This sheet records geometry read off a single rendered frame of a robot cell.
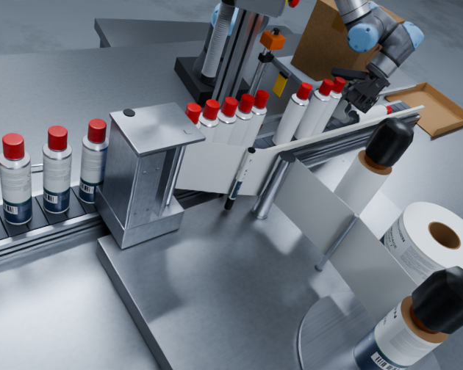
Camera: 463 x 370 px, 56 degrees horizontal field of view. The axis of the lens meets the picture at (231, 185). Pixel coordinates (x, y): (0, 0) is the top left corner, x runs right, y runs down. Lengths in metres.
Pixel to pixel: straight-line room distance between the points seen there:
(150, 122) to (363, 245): 0.49
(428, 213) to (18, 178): 0.88
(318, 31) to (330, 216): 0.94
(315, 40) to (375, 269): 1.05
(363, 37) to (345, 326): 0.72
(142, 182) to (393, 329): 0.50
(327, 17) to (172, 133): 1.06
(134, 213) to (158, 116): 0.19
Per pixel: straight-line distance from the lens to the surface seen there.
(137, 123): 0.79
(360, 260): 0.95
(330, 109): 1.34
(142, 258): 0.92
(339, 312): 0.99
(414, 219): 1.08
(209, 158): 0.95
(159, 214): 0.90
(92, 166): 0.91
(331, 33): 1.73
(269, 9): 0.96
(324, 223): 0.98
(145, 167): 0.76
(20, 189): 0.88
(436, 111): 2.10
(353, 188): 1.09
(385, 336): 0.86
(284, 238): 1.05
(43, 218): 0.97
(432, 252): 1.04
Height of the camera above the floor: 1.63
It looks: 42 degrees down
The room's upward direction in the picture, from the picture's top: 22 degrees clockwise
